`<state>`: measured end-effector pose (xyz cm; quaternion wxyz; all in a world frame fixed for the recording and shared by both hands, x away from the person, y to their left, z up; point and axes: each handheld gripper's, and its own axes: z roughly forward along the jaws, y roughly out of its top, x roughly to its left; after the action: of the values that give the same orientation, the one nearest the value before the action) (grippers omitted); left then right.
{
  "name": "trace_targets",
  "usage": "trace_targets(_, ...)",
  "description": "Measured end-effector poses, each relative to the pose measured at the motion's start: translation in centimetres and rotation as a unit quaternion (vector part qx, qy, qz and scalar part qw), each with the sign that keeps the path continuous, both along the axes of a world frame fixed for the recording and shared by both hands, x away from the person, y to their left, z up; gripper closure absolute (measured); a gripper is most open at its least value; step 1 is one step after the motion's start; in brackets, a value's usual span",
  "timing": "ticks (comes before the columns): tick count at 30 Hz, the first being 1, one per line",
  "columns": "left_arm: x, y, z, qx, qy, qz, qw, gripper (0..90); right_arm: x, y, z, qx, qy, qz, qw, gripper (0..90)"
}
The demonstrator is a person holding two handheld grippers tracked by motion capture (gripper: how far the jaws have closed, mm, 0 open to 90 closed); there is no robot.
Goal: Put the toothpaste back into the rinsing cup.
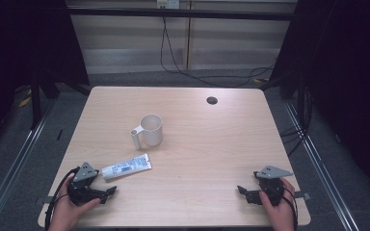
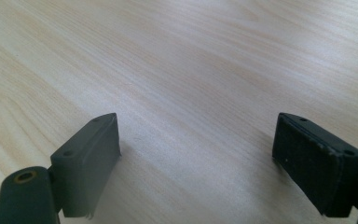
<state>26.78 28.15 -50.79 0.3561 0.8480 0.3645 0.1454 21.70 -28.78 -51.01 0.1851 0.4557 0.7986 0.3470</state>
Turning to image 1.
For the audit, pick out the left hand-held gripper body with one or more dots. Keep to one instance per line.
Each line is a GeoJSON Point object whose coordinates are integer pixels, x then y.
{"type": "Point", "coordinates": [83, 187]}

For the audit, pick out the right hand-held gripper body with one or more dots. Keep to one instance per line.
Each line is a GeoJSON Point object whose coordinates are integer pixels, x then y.
{"type": "Point", "coordinates": [271, 186]}

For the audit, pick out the white toothpaste tube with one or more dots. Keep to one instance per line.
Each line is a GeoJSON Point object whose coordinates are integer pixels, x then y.
{"type": "Point", "coordinates": [126, 166]}

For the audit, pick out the person's right hand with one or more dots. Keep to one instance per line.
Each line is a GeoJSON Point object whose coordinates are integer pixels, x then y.
{"type": "Point", "coordinates": [281, 215]}

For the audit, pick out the person's left hand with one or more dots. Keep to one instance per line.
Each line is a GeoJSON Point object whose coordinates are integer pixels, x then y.
{"type": "Point", "coordinates": [66, 213]}

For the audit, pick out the small black floor piece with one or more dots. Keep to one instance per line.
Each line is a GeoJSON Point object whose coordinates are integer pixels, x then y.
{"type": "Point", "coordinates": [59, 134]}

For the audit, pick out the yellow floor tape piece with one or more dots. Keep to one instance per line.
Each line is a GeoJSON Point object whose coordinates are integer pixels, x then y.
{"type": "Point", "coordinates": [24, 102]}

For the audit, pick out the black curtain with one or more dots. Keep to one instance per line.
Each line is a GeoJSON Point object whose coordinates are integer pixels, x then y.
{"type": "Point", "coordinates": [19, 48]}
{"type": "Point", "coordinates": [350, 80]}

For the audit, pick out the grey table bracket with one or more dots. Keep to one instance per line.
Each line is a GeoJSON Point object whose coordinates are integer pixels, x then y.
{"type": "Point", "coordinates": [43, 200]}
{"type": "Point", "coordinates": [302, 195]}

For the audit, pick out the metal floor rail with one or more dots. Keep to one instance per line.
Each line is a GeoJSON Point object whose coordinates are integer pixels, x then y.
{"type": "Point", "coordinates": [321, 170]}
{"type": "Point", "coordinates": [14, 166]}

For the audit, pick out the dark metal stand post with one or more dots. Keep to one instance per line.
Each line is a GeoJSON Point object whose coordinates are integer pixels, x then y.
{"type": "Point", "coordinates": [36, 102]}

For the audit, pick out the black horizontal frame bar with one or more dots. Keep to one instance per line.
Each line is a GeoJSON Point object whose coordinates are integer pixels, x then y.
{"type": "Point", "coordinates": [173, 13]}

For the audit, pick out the white wall socket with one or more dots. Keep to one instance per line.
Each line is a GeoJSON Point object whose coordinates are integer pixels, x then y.
{"type": "Point", "coordinates": [168, 4]}

